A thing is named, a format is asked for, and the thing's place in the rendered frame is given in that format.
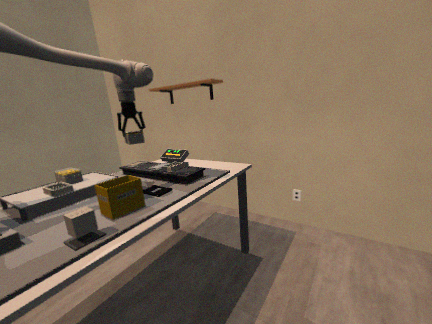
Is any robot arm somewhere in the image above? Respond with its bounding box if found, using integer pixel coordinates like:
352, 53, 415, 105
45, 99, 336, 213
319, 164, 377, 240
0, 23, 153, 102

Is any red trough reservoir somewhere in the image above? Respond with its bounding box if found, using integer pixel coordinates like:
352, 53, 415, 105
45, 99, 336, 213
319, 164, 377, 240
162, 162, 184, 172

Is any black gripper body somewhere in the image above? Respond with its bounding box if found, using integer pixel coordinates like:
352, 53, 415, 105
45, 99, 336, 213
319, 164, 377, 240
121, 102, 137, 119

